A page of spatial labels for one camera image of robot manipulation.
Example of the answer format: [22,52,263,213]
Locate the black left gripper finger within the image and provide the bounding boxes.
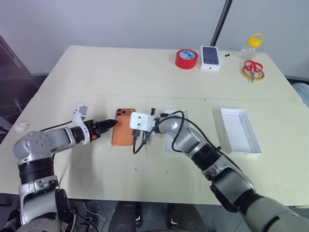
[97,118,119,127]
[98,123,117,133]

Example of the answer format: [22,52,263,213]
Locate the clear jar yellow lid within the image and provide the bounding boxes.
[239,32,265,60]

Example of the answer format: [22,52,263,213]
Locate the crumpled white paper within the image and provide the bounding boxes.
[15,122,31,132]

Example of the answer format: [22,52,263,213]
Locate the tangled thin wires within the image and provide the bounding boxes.
[70,199,114,232]

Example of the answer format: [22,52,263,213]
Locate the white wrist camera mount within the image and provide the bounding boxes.
[129,112,156,131]
[71,103,93,145]

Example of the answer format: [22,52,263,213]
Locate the white printed phone box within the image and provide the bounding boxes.
[199,45,225,73]

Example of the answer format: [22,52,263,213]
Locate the red handled scissors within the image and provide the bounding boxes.
[243,59,263,83]

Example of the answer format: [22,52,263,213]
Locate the red tape roll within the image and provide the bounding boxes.
[175,48,199,70]

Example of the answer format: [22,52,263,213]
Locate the orange smartphone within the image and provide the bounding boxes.
[111,108,137,147]

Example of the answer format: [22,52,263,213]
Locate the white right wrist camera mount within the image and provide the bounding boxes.
[129,112,156,131]

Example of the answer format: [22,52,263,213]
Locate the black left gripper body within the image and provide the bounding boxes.
[84,119,101,141]

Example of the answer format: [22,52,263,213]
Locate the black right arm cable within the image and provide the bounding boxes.
[131,107,222,155]

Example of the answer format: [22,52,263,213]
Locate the white phone box base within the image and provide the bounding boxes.
[160,108,189,154]

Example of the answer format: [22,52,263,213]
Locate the yellow tape roll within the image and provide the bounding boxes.
[240,66,267,81]

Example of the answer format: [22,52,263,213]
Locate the black slanted pole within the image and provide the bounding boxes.
[209,0,234,46]

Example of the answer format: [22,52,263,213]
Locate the white phone box lid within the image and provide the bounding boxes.
[212,107,263,158]

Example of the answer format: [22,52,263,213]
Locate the pale blue white bundle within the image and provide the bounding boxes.
[292,82,309,109]

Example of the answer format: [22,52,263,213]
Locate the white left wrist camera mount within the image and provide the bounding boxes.
[71,103,93,145]

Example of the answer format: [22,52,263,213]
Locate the dark rounded shape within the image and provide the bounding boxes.
[112,201,143,232]

